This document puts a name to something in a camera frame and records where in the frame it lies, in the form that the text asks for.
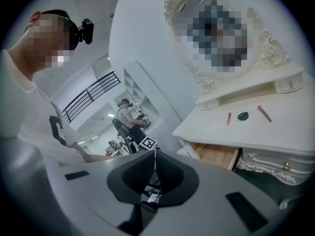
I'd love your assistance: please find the white paper packet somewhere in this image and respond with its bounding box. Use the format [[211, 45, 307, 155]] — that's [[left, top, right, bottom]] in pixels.
[[177, 145, 201, 161]]

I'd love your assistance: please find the person's white shirt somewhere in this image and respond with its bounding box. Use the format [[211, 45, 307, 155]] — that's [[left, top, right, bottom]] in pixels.
[[0, 49, 87, 167]]

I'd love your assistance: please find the person's head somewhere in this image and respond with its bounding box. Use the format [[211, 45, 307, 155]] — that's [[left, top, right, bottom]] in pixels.
[[7, 8, 79, 76]]

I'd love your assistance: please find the small white drawer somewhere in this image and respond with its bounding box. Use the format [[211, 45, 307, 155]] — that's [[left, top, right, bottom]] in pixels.
[[274, 79, 305, 94], [199, 99, 221, 112]]

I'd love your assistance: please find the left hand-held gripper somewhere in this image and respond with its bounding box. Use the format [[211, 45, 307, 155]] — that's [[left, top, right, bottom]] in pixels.
[[137, 136, 158, 152]]

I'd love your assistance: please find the person's left forearm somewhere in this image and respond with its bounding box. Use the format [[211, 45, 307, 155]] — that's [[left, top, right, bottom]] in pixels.
[[71, 141, 116, 164]]

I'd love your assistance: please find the white carved closed drawer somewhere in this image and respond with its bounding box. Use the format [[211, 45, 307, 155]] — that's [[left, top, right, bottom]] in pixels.
[[237, 147, 311, 184]]

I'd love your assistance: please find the white ornate dressing table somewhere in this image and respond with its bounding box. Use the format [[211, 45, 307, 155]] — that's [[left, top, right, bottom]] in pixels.
[[172, 62, 315, 210]]

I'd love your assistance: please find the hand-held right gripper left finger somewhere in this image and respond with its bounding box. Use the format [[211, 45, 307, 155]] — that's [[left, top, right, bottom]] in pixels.
[[44, 150, 157, 233]]

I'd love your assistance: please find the large wooden drawer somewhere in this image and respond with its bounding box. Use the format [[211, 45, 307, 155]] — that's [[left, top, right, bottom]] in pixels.
[[189, 143, 241, 172]]

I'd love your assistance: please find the black head camera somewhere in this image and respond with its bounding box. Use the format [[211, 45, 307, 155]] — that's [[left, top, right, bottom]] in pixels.
[[78, 18, 95, 45]]

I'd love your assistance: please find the small black screen device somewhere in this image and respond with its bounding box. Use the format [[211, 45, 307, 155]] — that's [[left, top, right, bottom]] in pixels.
[[145, 189, 163, 206]]

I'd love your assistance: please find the white bookshelf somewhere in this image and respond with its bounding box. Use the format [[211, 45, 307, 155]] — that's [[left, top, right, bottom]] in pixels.
[[123, 60, 165, 132]]

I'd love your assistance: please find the black stair railing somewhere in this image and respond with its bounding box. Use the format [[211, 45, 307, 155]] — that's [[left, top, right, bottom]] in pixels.
[[61, 70, 122, 124]]

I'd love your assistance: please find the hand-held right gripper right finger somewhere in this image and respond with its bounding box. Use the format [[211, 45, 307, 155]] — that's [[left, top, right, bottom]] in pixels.
[[156, 150, 294, 236]]

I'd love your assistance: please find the oval mirror, white frame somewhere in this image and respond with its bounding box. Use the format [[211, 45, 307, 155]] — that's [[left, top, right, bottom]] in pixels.
[[163, 0, 291, 94]]

